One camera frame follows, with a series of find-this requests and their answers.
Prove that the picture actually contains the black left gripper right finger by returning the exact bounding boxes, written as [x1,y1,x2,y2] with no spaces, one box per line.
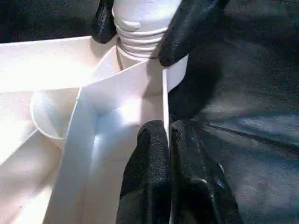
[169,120,242,224]

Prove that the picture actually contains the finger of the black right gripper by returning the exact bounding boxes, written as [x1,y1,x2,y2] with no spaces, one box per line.
[158,0,228,67]
[91,0,117,44]

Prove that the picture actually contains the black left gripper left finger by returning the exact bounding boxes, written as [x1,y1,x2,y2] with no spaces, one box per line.
[116,120,173,224]

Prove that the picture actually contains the white plastic table leg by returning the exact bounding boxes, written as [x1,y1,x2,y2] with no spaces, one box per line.
[111,0,182,63]

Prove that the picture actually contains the white plastic table top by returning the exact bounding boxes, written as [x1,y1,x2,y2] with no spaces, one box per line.
[0,35,189,224]

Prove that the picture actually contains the black plastic mat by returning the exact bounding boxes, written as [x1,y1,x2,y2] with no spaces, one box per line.
[0,0,299,224]

